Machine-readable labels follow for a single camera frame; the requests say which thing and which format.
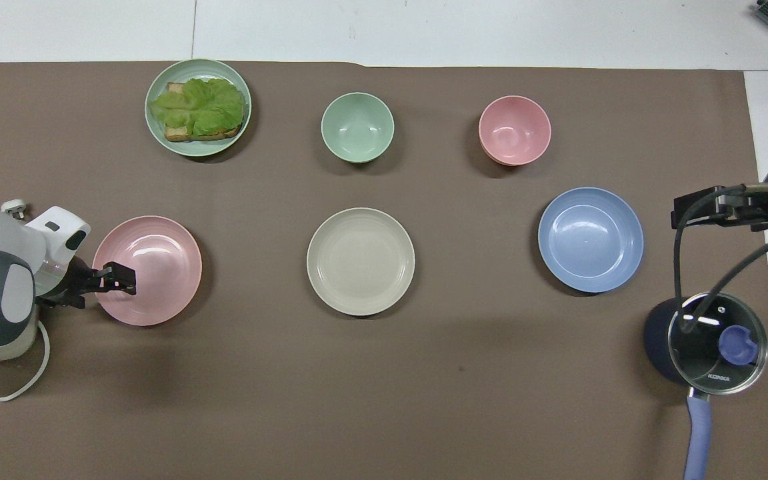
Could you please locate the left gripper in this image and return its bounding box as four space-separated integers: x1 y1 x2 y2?
36 256 137 311

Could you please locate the black cable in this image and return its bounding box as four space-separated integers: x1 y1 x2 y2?
673 183 768 332
689 222 768 329

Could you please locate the white cable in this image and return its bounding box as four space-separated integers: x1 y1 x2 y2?
0 320 51 403

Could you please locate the toast slice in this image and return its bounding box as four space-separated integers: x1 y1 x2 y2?
163 81 245 143

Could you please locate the pink bowl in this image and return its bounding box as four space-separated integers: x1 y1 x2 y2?
478 95 552 167

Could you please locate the beige plate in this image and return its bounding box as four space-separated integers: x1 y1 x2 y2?
307 207 416 317

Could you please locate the green bowl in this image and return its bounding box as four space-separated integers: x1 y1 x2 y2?
321 92 395 164

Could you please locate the dark blue pot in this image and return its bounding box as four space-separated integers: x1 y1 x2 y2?
643 293 768 480

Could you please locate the blue plate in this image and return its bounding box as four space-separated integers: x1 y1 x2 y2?
537 187 645 294

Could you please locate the glass pot lid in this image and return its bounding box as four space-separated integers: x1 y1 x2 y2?
667 293 768 396

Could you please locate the green lettuce leaf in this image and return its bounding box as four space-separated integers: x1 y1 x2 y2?
149 77 247 137

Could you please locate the green plate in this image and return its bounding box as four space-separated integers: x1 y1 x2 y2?
145 59 252 157

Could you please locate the pink plate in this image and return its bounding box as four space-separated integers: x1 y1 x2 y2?
92 215 203 327

